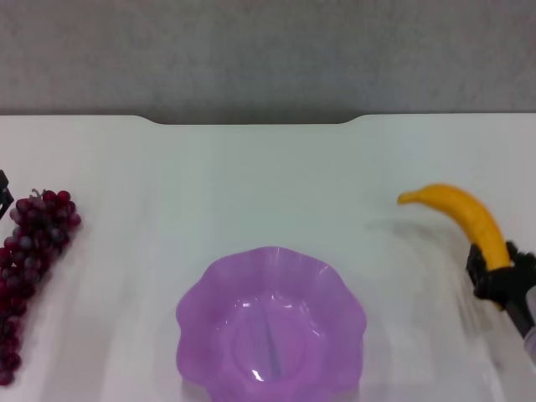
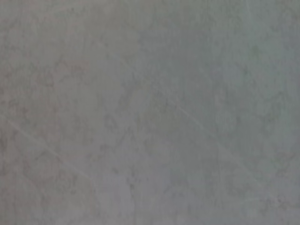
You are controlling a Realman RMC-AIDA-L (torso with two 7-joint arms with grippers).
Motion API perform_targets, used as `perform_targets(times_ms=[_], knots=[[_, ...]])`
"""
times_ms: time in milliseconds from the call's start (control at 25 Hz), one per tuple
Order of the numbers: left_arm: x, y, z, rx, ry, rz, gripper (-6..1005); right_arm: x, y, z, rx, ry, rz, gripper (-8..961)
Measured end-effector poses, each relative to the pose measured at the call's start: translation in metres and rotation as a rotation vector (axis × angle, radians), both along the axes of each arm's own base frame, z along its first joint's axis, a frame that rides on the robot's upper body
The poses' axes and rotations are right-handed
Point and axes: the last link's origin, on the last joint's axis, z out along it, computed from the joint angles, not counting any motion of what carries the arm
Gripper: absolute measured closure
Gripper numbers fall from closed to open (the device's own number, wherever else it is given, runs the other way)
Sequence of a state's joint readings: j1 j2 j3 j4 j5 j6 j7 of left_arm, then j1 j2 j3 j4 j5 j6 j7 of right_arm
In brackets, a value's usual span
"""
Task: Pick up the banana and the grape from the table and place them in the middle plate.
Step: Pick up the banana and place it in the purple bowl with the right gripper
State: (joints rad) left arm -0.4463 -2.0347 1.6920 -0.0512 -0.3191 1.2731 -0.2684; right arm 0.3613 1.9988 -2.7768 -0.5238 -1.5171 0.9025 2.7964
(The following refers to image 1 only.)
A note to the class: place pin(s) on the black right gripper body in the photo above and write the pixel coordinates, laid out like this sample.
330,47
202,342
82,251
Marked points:
508,282

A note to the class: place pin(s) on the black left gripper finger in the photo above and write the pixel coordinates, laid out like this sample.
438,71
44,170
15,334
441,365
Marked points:
3,192

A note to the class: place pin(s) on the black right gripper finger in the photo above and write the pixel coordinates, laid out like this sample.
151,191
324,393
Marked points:
521,256
477,268

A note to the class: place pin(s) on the dark red grape bunch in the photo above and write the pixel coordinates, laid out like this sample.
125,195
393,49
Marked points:
29,247

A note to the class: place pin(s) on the yellow banana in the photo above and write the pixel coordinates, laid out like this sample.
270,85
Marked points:
460,205

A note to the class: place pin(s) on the purple wavy plastic bowl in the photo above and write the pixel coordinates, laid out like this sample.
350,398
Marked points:
234,318

